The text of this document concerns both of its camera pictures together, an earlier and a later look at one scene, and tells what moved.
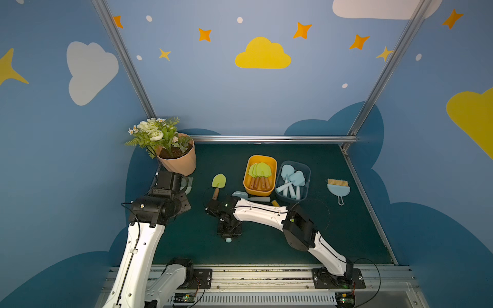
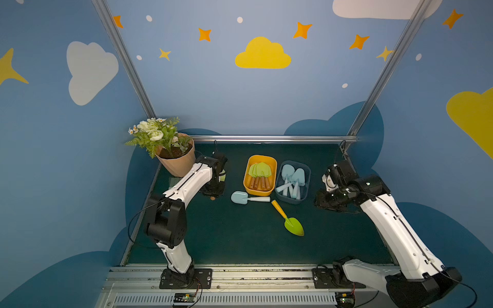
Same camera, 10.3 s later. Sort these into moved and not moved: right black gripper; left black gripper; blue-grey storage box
Moved: left black gripper; right black gripper
Not moved: blue-grey storage box
